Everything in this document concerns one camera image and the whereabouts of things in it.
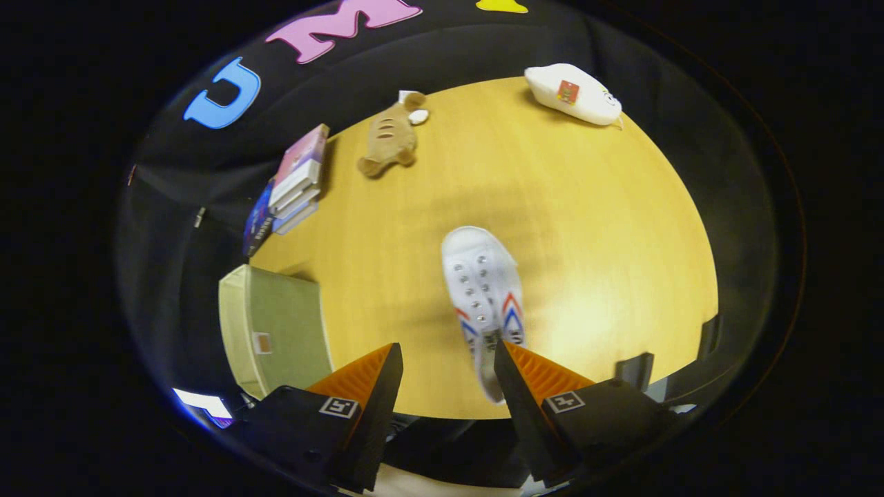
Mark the pink cover book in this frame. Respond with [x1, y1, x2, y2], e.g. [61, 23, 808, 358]
[268, 123, 331, 208]

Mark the green fabric storage box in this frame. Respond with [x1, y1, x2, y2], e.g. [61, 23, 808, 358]
[218, 264, 334, 401]

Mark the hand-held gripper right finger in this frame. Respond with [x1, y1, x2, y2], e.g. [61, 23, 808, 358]
[493, 338, 681, 487]

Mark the pale blue cover book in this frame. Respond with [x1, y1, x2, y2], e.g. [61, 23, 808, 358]
[273, 200, 320, 235]

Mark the dark blue book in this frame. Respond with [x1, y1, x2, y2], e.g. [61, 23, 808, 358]
[242, 178, 277, 258]

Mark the brown plush toy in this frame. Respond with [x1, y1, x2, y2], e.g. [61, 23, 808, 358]
[356, 90, 430, 179]

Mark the lit computer screen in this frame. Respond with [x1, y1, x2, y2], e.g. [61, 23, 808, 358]
[171, 388, 234, 429]

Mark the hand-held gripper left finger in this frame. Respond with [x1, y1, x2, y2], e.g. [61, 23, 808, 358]
[238, 342, 405, 494]

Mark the white striped canvas shoe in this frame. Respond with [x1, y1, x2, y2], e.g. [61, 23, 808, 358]
[441, 226, 527, 406]

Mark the grey cover book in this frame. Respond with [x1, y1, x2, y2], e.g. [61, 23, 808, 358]
[271, 181, 322, 222]

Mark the white plush toy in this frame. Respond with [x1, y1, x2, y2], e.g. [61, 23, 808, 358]
[523, 63, 624, 128]

